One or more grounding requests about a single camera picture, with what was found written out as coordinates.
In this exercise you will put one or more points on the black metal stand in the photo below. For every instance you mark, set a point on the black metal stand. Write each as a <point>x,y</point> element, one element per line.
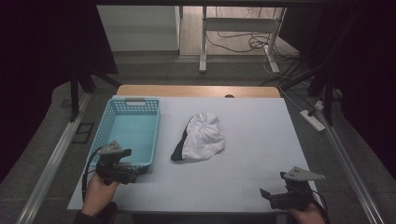
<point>328,99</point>
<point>74,93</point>

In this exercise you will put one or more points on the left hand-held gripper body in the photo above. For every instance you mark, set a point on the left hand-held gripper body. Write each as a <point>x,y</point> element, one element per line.
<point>113,172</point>

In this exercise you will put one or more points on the wooden table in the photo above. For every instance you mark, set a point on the wooden table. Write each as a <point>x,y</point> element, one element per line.
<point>186,90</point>

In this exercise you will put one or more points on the dark curtain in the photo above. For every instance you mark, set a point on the dark curtain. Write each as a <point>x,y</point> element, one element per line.
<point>37,62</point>
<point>364,62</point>

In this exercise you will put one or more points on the person's right hand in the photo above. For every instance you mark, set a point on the person's right hand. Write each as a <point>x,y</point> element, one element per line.
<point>306,216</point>

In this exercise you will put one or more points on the white cabinet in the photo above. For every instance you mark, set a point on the white cabinet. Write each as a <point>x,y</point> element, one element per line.
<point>137,28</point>

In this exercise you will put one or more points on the white table mat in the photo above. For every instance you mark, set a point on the white table mat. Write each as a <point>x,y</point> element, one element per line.
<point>255,149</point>

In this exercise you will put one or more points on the white power strip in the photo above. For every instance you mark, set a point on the white power strip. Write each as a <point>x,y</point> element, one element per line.
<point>313,121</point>

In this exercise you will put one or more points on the white desk frame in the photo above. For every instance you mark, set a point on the white desk frame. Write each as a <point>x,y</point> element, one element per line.
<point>204,46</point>

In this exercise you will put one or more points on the light blue plastic basket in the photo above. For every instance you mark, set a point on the light blue plastic basket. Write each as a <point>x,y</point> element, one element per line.
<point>134,137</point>

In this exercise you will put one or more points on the dark floor outlet cover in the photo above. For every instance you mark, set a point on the dark floor outlet cover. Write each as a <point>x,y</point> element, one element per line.
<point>83,133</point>

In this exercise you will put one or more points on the black plug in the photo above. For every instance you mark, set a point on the black plug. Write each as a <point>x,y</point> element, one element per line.
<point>311,112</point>

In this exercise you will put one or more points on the white and black cloth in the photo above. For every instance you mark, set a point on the white and black cloth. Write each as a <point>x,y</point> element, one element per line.
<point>204,138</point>

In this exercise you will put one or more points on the aluminium rail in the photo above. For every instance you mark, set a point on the aluminium rail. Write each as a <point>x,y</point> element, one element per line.
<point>348,165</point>
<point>53,161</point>

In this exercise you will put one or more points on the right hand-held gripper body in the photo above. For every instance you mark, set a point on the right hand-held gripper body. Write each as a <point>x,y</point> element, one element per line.
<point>294,199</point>

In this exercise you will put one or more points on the person's left hand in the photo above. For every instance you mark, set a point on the person's left hand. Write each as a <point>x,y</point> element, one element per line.
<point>99,196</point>

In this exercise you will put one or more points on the white power adapter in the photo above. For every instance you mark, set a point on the white power adapter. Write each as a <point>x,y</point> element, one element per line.
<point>319,105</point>

